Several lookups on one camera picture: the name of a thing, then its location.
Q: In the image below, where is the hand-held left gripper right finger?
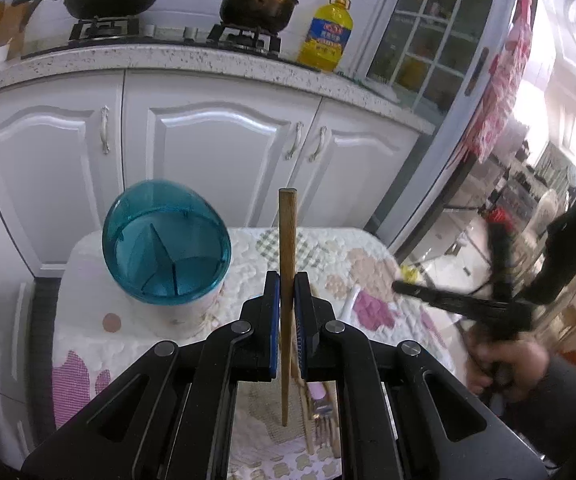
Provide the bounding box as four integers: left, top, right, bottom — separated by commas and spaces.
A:
294, 271, 551, 480

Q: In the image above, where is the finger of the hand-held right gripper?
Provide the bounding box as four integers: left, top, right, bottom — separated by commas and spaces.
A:
487, 224, 517, 302
392, 280, 532, 334

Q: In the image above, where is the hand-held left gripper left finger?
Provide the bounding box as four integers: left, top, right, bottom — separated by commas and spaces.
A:
20, 271, 281, 480

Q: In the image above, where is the white plastic spoon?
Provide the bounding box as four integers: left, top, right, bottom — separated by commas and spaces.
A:
338, 285, 361, 321

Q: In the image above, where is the wooden chopstick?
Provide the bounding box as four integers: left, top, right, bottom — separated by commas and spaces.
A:
278, 188, 299, 427
295, 377, 319, 455

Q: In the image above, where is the fork with wooden handle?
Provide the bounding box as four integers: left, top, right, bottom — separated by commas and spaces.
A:
313, 382, 340, 457

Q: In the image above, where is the person's right forearm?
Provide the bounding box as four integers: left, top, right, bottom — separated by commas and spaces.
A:
488, 355, 576, 480

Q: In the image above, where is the person's right hand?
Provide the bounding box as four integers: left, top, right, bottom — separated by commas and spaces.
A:
468, 337, 551, 403

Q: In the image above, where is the cluttered storage shelf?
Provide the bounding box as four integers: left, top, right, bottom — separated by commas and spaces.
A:
483, 140, 576, 261

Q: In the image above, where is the patchwork quilted table cover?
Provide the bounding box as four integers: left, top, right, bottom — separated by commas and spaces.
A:
50, 227, 456, 480

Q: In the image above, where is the red floral cloth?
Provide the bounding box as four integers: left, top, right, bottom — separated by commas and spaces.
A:
465, 0, 541, 163

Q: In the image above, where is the white cabinet door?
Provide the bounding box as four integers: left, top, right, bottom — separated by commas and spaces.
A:
288, 97, 436, 233
120, 70, 324, 228
0, 70, 125, 281

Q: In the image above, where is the white glass-paned door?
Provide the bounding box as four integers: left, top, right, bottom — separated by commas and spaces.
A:
355, 0, 524, 251

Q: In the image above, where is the yellow cooking oil bottle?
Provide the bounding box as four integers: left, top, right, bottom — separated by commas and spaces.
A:
297, 0, 355, 73

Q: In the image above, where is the black gas stove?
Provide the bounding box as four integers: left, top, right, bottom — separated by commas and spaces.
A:
20, 16, 319, 68

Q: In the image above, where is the speckled stone countertop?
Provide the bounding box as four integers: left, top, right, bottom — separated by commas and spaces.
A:
0, 42, 439, 136

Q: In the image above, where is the dark stockpot with lid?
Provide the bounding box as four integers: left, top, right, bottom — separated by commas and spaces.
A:
218, 0, 300, 33

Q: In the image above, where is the metal cabinet handle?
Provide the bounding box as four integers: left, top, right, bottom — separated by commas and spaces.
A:
309, 126, 328, 163
284, 121, 303, 162
100, 105, 111, 156

